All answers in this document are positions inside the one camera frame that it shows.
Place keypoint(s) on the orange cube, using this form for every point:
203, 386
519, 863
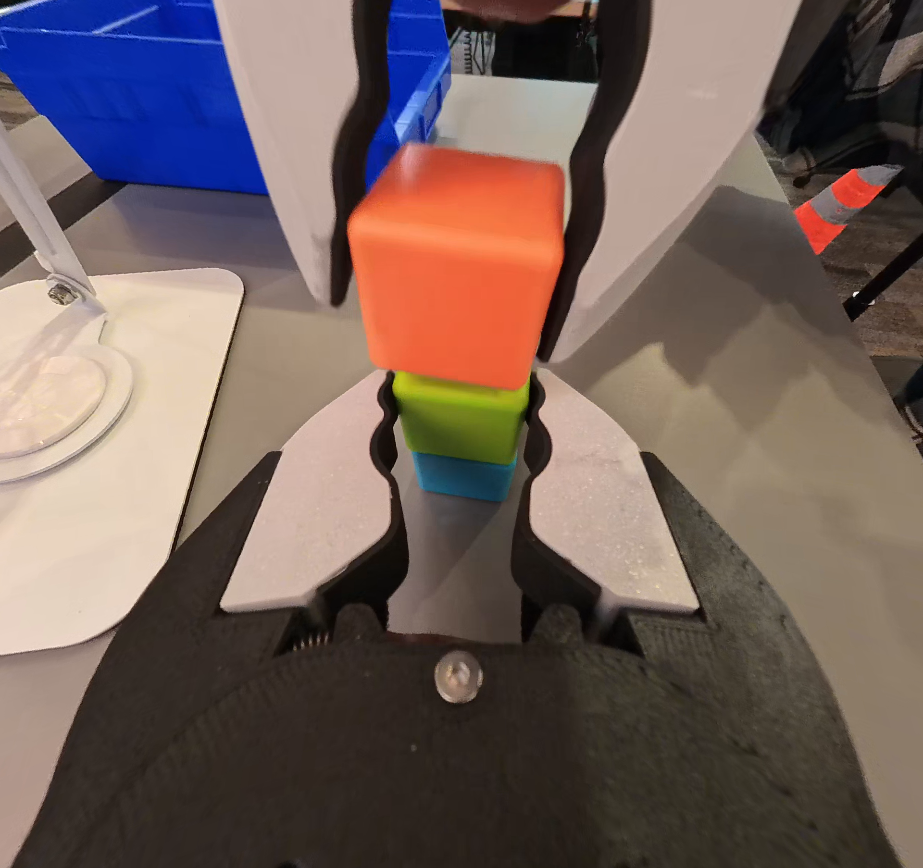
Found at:
454, 269

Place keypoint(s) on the orange traffic cone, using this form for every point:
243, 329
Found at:
836, 208

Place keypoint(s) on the light blue cube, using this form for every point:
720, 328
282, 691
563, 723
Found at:
465, 477

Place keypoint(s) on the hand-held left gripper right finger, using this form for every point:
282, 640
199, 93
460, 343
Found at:
606, 515

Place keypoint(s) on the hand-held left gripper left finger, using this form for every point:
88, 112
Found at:
317, 507

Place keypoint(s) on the blue plastic bin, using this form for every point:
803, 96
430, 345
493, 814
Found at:
130, 89

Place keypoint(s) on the green cube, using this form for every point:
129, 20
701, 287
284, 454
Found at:
461, 417

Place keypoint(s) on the grey desk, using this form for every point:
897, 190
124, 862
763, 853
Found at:
721, 414

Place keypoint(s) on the person's right forearm plaid sleeve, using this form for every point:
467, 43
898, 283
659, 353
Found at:
865, 53

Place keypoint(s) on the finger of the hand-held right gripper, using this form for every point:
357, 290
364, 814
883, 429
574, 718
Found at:
288, 89
685, 89

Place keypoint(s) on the wooden document stand white base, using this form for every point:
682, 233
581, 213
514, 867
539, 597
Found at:
166, 378

